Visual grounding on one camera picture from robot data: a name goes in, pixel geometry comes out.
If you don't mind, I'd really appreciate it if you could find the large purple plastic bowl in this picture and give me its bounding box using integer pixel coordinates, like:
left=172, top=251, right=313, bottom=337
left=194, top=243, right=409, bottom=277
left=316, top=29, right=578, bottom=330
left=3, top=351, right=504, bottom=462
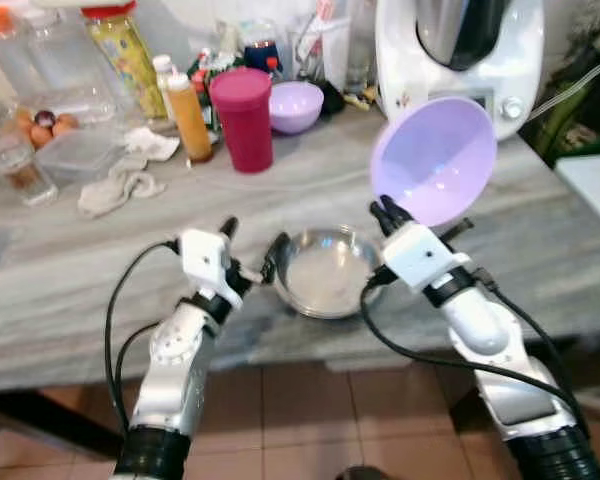
left=369, top=96, right=499, bottom=229

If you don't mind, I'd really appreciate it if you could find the stainless steel bowl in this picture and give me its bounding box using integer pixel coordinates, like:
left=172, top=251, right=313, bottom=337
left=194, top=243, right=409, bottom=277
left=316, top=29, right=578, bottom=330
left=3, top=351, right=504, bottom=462
left=271, top=224, right=387, bottom=321

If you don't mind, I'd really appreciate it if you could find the magenta plastic tumbler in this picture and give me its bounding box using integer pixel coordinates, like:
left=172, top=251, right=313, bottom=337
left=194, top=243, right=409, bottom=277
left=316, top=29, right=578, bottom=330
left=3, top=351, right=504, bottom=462
left=208, top=67, right=276, bottom=175

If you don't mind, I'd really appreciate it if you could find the small white cloth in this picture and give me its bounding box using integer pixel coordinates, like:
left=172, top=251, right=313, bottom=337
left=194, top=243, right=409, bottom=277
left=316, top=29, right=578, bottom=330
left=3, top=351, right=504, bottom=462
left=124, top=126, right=182, bottom=163

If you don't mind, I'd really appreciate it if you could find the orange juice bottle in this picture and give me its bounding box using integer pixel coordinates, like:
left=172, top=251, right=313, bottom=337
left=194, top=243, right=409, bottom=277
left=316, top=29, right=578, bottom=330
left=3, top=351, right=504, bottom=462
left=165, top=70, right=215, bottom=164

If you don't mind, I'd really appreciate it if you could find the crumpled beige cloth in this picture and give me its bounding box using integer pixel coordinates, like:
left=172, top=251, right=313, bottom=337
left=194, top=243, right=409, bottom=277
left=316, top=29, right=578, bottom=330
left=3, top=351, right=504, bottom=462
left=76, top=155, right=167, bottom=220

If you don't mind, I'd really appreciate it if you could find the small purple plastic bowl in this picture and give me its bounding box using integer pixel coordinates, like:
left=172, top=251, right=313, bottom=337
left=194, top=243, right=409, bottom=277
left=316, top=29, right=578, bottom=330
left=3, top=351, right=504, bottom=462
left=268, top=81, right=326, bottom=136

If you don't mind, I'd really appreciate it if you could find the white side table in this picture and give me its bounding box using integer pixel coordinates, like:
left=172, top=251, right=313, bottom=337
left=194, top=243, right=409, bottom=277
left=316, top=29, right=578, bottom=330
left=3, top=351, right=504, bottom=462
left=554, top=151, right=600, bottom=238

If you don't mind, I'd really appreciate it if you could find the green and red packet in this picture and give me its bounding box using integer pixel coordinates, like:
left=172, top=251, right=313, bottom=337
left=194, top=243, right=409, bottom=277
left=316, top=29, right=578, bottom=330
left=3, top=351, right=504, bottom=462
left=184, top=47, right=243, bottom=133

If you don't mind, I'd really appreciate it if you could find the small white capped bottle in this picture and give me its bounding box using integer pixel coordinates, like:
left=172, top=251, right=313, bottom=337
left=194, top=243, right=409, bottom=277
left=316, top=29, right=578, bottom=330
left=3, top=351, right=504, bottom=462
left=151, top=53, right=178, bottom=123

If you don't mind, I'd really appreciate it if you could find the clear plastic food container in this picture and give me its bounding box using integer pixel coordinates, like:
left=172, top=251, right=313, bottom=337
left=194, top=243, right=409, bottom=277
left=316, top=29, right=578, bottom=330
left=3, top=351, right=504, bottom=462
left=34, top=127, right=129, bottom=187

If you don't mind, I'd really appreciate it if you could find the white kitchen food processor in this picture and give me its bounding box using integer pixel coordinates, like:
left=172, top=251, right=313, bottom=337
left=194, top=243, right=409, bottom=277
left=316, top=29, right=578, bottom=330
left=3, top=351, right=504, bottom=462
left=374, top=0, right=547, bottom=142

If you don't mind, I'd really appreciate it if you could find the dark bottle with blue label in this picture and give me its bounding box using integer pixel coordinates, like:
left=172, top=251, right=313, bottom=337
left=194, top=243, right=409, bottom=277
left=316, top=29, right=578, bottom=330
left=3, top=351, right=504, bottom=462
left=239, top=20, right=287, bottom=83

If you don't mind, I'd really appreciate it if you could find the green potted plant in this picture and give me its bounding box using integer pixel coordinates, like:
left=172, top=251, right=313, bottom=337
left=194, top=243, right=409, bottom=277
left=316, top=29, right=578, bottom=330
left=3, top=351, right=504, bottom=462
left=528, top=0, right=600, bottom=167

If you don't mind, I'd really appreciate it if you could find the clear bag of straws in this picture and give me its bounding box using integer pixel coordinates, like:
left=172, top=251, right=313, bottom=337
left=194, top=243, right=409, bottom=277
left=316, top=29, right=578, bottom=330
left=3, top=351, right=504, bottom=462
left=289, top=0, right=353, bottom=89

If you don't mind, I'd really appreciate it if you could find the yellow bottle with red cap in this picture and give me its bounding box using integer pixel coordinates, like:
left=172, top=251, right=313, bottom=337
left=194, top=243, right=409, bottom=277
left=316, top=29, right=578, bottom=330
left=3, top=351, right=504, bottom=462
left=82, top=2, right=169, bottom=122

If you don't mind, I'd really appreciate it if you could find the tray of brown eggs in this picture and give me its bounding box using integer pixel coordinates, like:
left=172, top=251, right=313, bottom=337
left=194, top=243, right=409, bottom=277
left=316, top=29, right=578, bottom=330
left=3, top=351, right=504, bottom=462
left=13, top=108, right=82, bottom=151

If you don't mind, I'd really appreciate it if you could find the clear drinking glass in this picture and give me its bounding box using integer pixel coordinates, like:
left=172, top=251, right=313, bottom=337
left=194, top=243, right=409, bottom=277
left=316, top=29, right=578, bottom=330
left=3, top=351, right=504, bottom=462
left=0, top=134, right=59, bottom=209

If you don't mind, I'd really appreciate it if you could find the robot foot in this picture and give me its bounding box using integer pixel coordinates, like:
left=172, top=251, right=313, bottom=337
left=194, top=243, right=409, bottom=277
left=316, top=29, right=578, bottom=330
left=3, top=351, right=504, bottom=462
left=334, top=464, right=392, bottom=480

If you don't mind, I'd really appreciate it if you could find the large clear plastic bottle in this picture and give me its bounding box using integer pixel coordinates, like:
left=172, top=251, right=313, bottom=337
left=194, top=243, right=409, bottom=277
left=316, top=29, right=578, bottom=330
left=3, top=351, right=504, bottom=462
left=22, top=8, right=116, bottom=111

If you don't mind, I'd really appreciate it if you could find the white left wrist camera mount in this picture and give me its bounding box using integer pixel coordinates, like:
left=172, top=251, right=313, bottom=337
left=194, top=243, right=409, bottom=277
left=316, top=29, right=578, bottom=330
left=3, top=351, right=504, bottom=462
left=176, top=228, right=234, bottom=302

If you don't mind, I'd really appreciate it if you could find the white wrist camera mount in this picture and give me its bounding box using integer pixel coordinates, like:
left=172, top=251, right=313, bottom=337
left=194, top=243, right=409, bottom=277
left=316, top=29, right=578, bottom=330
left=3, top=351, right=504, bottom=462
left=382, top=221, right=474, bottom=294
left=176, top=228, right=234, bottom=302

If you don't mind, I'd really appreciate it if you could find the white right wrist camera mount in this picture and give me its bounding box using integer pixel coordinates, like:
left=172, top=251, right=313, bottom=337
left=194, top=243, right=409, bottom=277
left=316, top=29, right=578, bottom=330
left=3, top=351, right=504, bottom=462
left=382, top=221, right=474, bottom=294

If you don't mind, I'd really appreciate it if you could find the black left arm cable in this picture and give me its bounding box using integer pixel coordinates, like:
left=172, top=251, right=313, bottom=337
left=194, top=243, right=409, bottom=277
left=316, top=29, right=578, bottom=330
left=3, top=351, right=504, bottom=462
left=103, top=239, right=182, bottom=433

